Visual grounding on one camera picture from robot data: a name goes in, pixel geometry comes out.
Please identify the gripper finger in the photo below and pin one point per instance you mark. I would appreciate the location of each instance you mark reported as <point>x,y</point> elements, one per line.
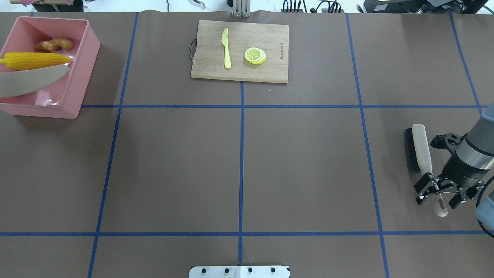
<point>463,194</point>
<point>426,186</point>

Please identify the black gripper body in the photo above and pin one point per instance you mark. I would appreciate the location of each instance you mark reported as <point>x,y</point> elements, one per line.
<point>458,170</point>

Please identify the beige hand brush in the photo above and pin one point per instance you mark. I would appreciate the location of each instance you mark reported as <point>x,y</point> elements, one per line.
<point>419,160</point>

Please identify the tan toy ginger root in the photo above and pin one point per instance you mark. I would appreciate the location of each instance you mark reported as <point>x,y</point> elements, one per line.
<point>54,45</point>

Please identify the beige plastic dustpan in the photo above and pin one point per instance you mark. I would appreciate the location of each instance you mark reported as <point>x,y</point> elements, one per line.
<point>18,83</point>

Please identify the yellow toy corn cob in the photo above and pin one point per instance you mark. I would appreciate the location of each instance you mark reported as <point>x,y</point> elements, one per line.
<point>29,61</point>

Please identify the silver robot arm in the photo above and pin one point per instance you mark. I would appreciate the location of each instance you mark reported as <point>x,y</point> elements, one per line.
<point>476,150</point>

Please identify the pink plastic bin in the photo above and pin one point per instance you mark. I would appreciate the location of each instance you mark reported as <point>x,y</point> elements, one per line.
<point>63,98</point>

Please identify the black monitor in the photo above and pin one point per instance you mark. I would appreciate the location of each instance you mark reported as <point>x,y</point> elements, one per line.
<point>423,6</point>

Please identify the black usb hub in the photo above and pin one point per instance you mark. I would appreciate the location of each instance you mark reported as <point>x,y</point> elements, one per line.
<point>318,7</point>

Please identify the yellow plastic knife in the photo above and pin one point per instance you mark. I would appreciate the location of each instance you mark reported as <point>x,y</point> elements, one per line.
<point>226,54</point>

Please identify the wooden cutting board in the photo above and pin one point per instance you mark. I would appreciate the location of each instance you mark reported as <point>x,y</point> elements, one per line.
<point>272,38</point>

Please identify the pink cloth on stand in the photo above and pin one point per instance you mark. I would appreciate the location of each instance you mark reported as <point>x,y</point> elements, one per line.
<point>52,5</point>

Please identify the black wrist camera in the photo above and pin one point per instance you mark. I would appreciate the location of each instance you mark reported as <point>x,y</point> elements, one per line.
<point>449,141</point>

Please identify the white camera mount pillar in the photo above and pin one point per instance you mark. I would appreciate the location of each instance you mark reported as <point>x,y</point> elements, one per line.
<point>275,271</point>

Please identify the aluminium frame post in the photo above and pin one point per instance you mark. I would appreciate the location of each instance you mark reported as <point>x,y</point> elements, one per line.
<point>241,8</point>

